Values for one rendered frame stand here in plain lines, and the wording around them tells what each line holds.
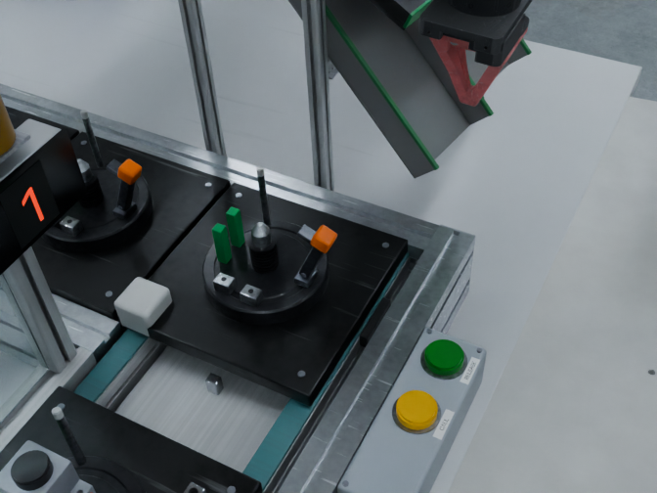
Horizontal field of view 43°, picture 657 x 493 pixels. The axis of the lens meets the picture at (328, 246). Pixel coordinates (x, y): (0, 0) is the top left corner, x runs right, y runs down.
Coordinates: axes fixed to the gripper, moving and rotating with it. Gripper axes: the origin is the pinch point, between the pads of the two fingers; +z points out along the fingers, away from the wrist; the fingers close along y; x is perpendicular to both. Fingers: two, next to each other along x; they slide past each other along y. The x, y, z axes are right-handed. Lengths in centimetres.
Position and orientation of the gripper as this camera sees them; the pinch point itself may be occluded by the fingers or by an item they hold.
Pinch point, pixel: (469, 95)
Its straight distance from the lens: 72.6
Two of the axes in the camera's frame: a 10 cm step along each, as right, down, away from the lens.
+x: 8.8, 3.4, -3.3
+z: 0.1, 6.9, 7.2
